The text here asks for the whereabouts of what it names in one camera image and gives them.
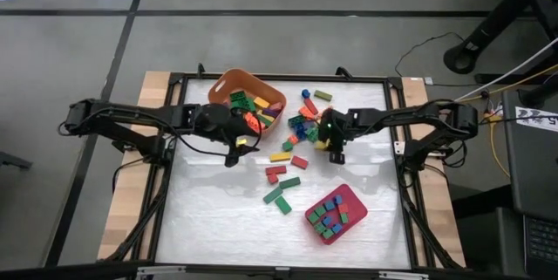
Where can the small coral block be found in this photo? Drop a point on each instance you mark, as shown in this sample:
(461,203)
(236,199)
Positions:
(293,139)

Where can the white metal bracket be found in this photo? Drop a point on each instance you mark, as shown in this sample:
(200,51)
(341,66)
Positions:
(399,148)

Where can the black aluminium table frame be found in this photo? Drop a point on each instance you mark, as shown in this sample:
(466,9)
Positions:
(283,77)

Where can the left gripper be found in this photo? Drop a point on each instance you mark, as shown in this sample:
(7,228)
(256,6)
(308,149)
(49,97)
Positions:
(242,131)

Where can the wooden table side board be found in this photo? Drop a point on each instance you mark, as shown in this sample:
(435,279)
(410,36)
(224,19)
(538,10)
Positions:
(414,97)
(126,210)

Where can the small red block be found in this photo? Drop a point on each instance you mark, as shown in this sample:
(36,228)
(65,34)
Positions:
(273,179)
(343,208)

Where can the long teal block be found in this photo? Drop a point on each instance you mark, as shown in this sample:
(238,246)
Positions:
(273,195)

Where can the red plastic tray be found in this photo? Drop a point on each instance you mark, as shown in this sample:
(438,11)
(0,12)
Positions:
(355,208)

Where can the olive green block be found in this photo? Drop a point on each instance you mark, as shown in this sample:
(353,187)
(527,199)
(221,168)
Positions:
(323,95)

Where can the silver frame bracket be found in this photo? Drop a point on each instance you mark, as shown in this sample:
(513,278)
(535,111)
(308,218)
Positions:
(161,270)
(403,275)

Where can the white paper label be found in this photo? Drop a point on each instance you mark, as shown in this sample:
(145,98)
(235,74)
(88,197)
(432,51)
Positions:
(536,118)

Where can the long purple block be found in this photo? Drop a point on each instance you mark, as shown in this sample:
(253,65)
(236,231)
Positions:
(271,113)

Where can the pink block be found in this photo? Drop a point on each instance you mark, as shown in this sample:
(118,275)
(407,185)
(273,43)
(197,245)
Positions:
(276,106)

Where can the small blue block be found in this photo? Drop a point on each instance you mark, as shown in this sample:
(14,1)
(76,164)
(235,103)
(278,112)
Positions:
(330,205)
(327,221)
(305,93)
(336,228)
(338,199)

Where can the orange plastic bin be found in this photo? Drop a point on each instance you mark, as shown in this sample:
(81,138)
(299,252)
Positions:
(250,78)

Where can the small yellow block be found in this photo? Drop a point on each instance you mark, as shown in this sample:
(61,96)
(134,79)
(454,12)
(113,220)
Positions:
(322,144)

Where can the black equipment case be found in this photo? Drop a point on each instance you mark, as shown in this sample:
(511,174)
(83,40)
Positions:
(536,171)

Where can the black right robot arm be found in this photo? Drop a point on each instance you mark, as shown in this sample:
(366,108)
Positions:
(405,116)

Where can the long green block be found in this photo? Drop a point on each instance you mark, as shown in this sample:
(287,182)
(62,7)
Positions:
(283,205)

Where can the green studded block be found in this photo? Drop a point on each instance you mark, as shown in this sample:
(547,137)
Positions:
(312,135)
(237,96)
(290,182)
(296,120)

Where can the coral studded block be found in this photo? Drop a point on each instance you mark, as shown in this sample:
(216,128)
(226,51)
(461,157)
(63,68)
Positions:
(250,119)
(305,113)

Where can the black stand leg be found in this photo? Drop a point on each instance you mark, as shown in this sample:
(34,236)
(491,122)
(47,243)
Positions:
(540,92)

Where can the black stand base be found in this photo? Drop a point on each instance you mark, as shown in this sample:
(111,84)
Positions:
(492,22)

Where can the small purple block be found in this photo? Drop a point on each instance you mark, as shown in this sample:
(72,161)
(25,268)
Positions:
(310,125)

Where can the black keyboard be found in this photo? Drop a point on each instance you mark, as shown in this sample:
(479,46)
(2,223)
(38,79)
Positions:
(542,245)

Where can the small green block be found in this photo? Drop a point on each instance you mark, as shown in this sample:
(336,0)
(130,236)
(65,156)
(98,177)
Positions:
(287,145)
(320,227)
(313,217)
(344,218)
(328,234)
(320,211)

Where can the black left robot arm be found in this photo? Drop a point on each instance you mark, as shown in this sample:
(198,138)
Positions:
(131,112)

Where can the dark grey cabinet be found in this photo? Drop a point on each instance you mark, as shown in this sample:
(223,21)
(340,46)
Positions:
(484,236)

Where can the long yellow block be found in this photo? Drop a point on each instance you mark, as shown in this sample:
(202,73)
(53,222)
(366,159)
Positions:
(280,156)

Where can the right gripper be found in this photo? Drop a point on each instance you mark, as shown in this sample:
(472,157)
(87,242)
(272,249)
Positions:
(338,127)

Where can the black floor object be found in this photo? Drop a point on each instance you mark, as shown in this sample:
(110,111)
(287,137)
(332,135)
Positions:
(15,160)

